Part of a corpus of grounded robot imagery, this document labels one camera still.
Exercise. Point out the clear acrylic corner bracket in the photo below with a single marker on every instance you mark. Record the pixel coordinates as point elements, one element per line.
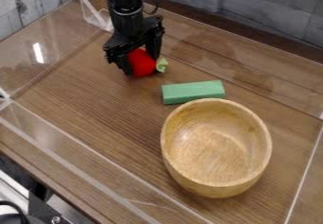
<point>96,17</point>

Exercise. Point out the clear acrylic enclosure wall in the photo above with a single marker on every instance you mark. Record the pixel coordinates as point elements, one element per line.
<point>80,125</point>

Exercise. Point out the black metal mount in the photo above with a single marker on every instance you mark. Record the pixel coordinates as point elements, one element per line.
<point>41,213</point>

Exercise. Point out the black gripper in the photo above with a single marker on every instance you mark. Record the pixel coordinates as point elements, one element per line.
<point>134,31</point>

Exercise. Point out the wooden bowl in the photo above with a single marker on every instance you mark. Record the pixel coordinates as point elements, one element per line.
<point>216,147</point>

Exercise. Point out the red felt strawberry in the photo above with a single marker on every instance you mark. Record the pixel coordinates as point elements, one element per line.
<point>143,64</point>

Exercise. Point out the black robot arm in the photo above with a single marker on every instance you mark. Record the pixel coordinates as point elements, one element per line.
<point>128,7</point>

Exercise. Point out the green rectangular block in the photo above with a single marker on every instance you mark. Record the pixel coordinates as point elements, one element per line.
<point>183,92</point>

